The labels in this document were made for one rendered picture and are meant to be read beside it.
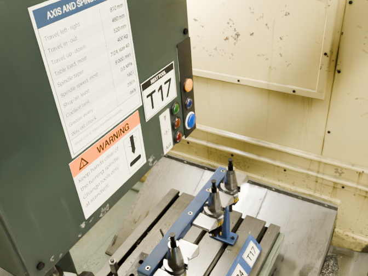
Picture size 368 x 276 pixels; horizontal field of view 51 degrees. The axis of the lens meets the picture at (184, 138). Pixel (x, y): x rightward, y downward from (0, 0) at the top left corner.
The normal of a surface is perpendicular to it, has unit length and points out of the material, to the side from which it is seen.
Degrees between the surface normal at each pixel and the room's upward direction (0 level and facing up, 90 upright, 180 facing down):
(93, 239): 0
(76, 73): 90
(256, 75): 90
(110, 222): 0
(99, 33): 90
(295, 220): 24
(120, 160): 90
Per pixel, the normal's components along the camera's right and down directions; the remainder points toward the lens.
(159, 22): 0.86, 0.24
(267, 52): -0.51, 0.51
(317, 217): -0.27, -0.54
